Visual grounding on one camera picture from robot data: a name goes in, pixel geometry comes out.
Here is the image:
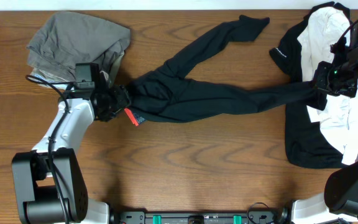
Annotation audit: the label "folded grey-brown trousers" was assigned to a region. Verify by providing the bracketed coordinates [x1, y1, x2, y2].
[27, 11, 131, 77]

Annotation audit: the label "folded light blue garment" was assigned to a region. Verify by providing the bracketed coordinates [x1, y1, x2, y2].
[31, 68, 74, 91]

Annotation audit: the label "black leggings with red waistband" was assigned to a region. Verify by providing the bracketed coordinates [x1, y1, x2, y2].
[125, 15, 327, 125]

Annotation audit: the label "small black looped cable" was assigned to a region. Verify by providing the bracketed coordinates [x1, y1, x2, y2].
[246, 201, 276, 224]

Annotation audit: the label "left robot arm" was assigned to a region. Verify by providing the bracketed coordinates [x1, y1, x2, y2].
[12, 85, 131, 224]

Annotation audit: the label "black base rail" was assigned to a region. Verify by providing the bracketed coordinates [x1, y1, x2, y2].
[111, 210, 277, 224]

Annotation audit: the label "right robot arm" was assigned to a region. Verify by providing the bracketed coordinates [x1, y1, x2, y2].
[282, 20, 358, 223]

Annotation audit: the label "black and white shirt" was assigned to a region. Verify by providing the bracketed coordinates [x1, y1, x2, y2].
[269, 2, 358, 169]

